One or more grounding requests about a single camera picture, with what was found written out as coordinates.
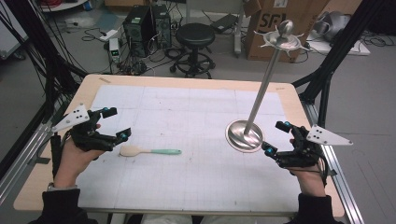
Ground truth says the white metal pole stand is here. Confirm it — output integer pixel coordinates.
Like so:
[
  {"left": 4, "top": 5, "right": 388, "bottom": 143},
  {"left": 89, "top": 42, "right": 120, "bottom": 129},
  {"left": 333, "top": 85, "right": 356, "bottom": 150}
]
[{"left": 233, "top": 0, "right": 248, "bottom": 58}]

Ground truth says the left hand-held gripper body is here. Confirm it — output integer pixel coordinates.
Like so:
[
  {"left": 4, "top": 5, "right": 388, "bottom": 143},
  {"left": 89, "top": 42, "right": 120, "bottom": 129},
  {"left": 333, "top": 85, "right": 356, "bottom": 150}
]
[{"left": 50, "top": 104, "right": 118, "bottom": 153}]

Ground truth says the wooden spoon with green handle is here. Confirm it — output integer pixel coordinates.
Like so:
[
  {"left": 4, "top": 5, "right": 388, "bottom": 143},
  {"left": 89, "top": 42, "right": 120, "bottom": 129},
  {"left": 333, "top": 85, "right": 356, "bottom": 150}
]
[{"left": 119, "top": 145, "right": 183, "bottom": 158}]

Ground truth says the large black computer tower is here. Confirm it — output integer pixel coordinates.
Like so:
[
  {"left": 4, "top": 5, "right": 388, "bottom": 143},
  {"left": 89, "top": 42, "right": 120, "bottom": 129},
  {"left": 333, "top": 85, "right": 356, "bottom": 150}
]
[{"left": 122, "top": 5, "right": 157, "bottom": 59}]

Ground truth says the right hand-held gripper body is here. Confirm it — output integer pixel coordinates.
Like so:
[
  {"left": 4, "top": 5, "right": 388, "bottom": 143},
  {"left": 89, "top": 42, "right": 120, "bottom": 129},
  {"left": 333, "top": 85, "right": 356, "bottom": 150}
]
[{"left": 275, "top": 124, "right": 354, "bottom": 169}]

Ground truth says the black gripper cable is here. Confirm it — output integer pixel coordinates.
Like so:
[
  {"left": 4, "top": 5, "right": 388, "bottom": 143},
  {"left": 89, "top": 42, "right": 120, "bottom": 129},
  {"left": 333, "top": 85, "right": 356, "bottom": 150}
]
[{"left": 317, "top": 151, "right": 331, "bottom": 189}]

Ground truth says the narrow black computer tower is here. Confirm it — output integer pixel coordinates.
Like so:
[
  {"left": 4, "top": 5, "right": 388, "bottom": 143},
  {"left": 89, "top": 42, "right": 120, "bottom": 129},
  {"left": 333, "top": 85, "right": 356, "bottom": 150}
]
[{"left": 150, "top": 3, "right": 173, "bottom": 49}]

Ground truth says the black round stool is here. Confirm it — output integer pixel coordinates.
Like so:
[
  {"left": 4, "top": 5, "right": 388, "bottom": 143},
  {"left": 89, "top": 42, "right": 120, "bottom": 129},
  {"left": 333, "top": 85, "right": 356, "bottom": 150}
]
[{"left": 169, "top": 22, "right": 217, "bottom": 79}]

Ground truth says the person's left hand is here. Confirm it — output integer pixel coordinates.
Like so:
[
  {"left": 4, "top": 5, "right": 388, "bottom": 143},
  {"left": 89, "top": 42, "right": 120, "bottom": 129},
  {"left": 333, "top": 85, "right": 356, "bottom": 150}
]
[{"left": 53, "top": 123, "right": 107, "bottom": 189}]

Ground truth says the brown cardboard box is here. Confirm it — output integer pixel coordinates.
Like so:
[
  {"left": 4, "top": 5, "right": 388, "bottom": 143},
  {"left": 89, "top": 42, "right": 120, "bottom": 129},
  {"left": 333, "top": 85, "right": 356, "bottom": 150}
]
[{"left": 244, "top": 0, "right": 332, "bottom": 63}]

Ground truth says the metal hook stand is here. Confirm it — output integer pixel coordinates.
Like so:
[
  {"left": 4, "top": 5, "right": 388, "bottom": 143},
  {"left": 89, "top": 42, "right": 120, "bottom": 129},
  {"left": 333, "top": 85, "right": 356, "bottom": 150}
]
[{"left": 224, "top": 19, "right": 313, "bottom": 154}]

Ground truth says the white flat board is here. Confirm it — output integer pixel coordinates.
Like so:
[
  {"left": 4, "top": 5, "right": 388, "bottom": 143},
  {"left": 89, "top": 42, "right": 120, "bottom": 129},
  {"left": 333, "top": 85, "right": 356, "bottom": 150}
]
[{"left": 305, "top": 32, "right": 372, "bottom": 57}]

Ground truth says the aluminium rail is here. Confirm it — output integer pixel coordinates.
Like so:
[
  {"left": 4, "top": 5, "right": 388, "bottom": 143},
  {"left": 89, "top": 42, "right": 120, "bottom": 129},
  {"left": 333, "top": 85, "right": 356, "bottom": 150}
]
[
  {"left": 0, "top": 120, "right": 64, "bottom": 204},
  {"left": 300, "top": 100, "right": 366, "bottom": 224}
]

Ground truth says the black frame post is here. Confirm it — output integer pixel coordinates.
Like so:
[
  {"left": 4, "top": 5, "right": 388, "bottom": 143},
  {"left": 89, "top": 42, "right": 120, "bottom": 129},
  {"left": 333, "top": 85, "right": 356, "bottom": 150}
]
[
  {"left": 2, "top": 0, "right": 89, "bottom": 125},
  {"left": 291, "top": 0, "right": 388, "bottom": 129}
]

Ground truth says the small white device green display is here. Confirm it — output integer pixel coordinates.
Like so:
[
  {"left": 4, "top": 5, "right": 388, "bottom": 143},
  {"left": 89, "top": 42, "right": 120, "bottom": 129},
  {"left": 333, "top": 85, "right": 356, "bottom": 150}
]
[{"left": 108, "top": 37, "right": 121, "bottom": 63}]

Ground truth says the black strap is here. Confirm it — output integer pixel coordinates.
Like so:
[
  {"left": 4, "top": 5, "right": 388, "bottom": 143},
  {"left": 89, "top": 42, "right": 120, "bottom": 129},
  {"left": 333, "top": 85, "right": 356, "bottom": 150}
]
[{"left": 49, "top": 133, "right": 64, "bottom": 179}]

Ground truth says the white power strip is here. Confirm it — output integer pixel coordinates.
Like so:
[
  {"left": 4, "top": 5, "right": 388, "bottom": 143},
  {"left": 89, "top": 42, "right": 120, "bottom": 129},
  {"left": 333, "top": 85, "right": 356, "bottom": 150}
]
[{"left": 99, "top": 29, "right": 120, "bottom": 42}]

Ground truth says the wristwatch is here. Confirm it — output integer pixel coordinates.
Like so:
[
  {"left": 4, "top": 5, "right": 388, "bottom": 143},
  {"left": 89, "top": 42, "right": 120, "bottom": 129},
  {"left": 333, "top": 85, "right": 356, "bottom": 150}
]
[{"left": 47, "top": 182, "right": 79, "bottom": 192}]

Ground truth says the person's right hand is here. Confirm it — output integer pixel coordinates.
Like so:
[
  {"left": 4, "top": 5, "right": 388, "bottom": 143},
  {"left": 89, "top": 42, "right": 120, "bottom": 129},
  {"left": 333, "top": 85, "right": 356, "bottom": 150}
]
[{"left": 288, "top": 138, "right": 328, "bottom": 198}]

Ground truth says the white grid mat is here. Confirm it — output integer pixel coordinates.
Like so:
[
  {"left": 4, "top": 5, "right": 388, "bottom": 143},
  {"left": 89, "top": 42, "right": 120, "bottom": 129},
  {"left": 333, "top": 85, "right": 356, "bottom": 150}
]
[{"left": 76, "top": 84, "right": 302, "bottom": 213}]

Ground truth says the flat black device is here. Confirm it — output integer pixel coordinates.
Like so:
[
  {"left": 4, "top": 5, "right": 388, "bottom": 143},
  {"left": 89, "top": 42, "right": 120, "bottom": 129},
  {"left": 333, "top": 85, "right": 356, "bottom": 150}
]
[{"left": 210, "top": 13, "right": 239, "bottom": 34}]

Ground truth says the grey rounded casing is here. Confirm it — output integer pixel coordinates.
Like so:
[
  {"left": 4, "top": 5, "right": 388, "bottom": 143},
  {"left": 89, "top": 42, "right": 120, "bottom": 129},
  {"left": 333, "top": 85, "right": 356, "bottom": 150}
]
[{"left": 312, "top": 10, "right": 353, "bottom": 43}]

